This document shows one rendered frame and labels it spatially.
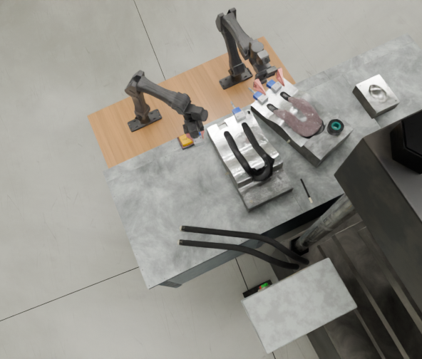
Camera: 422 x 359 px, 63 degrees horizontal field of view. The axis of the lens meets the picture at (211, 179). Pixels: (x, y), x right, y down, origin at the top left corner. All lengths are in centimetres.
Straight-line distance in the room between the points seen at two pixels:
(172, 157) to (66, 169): 133
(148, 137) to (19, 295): 161
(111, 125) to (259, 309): 143
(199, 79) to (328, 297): 150
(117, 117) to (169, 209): 66
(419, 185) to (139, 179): 153
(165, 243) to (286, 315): 90
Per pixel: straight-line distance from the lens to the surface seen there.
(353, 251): 136
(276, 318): 111
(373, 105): 211
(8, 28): 421
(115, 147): 207
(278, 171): 184
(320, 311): 113
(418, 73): 242
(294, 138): 191
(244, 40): 178
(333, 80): 223
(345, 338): 186
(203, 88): 215
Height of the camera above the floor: 257
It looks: 70 degrees down
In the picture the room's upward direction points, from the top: 12 degrees counter-clockwise
